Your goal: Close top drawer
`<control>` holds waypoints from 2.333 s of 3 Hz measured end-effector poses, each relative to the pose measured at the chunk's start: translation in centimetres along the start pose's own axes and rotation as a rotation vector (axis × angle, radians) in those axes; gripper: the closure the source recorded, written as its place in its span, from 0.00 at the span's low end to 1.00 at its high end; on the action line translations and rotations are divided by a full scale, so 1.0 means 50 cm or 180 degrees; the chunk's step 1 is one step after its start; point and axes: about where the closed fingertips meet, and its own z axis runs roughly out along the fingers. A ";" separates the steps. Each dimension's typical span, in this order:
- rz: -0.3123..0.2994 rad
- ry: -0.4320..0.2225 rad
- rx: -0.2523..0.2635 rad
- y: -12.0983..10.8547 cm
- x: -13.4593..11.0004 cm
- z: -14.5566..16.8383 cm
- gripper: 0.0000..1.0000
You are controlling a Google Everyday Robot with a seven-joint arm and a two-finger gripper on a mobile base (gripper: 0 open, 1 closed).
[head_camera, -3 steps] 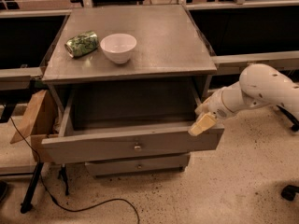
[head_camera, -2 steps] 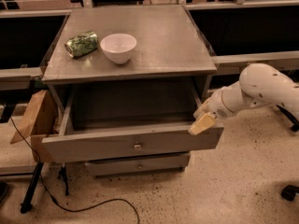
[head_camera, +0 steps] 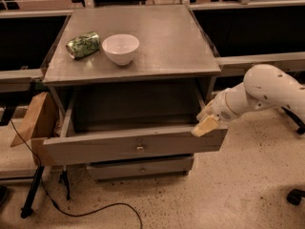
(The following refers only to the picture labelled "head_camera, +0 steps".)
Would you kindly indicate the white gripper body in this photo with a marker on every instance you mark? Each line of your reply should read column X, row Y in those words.
column 220, row 109

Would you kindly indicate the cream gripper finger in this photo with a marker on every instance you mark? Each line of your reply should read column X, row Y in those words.
column 207, row 111
column 205, row 125

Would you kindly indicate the grey top drawer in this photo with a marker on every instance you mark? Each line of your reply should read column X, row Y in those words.
column 132, row 121

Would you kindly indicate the grey drawer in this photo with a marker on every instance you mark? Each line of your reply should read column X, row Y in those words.
column 132, row 121
column 141, row 167

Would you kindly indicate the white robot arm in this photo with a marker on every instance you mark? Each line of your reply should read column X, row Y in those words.
column 263, row 86

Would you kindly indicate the grey bottom drawer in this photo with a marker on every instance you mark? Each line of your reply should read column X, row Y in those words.
column 141, row 167

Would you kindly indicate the grey drawer cabinet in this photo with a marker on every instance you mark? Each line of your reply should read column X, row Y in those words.
column 172, row 50

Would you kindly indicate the white ceramic bowl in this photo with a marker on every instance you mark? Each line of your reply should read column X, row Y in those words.
column 120, row 48

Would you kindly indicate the black chair caster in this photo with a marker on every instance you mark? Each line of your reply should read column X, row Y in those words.
column 295, row 196

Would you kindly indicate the green crushed soda can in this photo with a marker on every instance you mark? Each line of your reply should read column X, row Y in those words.
column 83, row 45

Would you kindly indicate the brown cardboard box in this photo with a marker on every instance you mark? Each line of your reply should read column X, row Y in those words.
column 37, row 126

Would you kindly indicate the grey left railing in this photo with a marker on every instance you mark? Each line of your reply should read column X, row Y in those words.
column 28, row 40

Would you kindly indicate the black tripod stand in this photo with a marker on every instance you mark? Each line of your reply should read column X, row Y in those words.
column 26, row 210

